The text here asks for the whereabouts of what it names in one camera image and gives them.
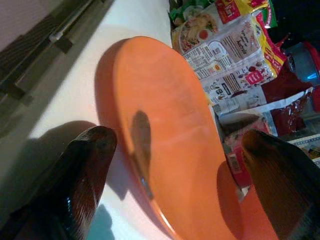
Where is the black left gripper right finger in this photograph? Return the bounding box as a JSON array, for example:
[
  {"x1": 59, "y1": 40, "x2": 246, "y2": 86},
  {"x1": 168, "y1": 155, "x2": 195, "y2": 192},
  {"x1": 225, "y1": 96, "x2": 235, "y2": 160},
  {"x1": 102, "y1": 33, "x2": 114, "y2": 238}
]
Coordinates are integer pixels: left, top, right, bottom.
[{"x1": 240, "y1": 129, "x2": 320, "y2": 240}]

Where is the green white noodle packet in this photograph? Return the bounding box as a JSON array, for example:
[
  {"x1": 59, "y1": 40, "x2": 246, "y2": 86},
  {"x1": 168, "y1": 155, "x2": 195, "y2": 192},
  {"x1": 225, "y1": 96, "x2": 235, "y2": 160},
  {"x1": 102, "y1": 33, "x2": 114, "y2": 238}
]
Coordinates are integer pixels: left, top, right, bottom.
[{"x1": 168, "y1": 0, "x2": 279, "y2": 54}]

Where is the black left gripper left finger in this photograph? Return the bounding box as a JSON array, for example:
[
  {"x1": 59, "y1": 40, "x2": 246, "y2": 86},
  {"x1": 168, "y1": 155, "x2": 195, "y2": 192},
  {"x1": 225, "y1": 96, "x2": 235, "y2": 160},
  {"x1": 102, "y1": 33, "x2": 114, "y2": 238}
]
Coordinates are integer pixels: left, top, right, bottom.
[{"x1": 0, "y1": 125, "x2": 118, "y2": 240}]

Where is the clear container with red lid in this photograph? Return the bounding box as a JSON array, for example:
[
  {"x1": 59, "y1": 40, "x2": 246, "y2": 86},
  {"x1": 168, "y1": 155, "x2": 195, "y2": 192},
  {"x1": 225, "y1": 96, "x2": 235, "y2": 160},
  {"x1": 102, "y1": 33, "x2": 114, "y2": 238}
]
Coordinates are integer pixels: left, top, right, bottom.
[{"x1": 284, "y1": 41, "x2": 320, "y2": 84}]

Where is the yellow red snack packet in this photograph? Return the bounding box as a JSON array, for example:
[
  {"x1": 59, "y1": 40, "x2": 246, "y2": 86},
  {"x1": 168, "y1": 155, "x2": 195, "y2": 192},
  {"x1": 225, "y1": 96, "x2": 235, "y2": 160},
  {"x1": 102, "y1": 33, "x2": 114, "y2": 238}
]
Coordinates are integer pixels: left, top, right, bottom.
[{"x1": 251, "y1": 11, "x2": 288, "y2": 79}]

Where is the white printed oats packet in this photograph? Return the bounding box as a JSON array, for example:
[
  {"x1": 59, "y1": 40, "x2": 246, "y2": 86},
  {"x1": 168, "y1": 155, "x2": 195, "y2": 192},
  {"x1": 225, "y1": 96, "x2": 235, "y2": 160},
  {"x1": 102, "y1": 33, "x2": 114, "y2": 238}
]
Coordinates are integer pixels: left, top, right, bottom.
[{"x1": 181, "y1": 13, "x2": 279, "y2": 107}]

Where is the red packet with barcode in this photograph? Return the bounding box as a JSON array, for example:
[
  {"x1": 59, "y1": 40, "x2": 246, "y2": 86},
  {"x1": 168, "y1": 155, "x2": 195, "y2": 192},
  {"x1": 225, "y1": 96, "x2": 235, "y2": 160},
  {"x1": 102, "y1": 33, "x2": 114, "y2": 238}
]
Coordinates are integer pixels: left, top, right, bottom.
[{"x1": 222, "y1": 134, "x2": 254, "y2": 187}]

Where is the orange plate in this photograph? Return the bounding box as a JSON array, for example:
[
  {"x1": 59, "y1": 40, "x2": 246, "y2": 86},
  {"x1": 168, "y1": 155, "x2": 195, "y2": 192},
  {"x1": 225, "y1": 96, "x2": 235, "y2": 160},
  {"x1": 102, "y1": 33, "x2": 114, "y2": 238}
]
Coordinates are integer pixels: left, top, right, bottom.
[{"x1": 94, "y1": 36, "x2": 280, "y2": 240}]

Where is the dark wooden cabinet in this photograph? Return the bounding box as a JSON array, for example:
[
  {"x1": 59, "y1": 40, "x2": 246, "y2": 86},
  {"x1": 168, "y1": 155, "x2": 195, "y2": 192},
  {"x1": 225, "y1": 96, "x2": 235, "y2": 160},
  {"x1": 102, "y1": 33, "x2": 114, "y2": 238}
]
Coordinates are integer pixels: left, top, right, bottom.
[{"x1": 0, "y1": 0, "x2": 116, "y2": 107}]

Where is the white pink food packet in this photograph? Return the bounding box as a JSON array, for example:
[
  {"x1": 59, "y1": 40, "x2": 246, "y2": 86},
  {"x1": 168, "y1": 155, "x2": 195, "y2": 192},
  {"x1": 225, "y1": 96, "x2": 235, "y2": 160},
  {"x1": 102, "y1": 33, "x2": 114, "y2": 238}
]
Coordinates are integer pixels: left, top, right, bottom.
[{"x1": 215, "y1": 109, "x2": 279, "y2": 141}]

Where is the dark red chili packet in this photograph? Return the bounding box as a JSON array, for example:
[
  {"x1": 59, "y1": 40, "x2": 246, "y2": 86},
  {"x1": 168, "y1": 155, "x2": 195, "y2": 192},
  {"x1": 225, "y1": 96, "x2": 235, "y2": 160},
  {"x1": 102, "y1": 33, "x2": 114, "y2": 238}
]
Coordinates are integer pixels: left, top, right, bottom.
[{"x1": 260, "y1": 64, "x2": 316, "y2": 137}]

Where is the patterned blue white box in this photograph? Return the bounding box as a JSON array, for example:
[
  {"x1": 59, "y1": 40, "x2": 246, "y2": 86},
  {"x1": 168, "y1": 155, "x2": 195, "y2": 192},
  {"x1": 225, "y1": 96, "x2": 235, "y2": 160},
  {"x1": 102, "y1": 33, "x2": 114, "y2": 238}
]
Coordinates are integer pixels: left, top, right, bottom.
[{"x1": 289, "y1": 134, "x2": 320, "y2": 169}]

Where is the metal bar handle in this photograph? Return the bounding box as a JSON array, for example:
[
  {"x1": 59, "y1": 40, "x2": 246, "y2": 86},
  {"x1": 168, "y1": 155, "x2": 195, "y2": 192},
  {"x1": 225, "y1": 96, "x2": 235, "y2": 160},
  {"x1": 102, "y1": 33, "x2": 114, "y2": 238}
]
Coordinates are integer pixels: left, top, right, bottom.
[{"x1": 48, "y1": 0, "x2": 96, "y2": 42}]

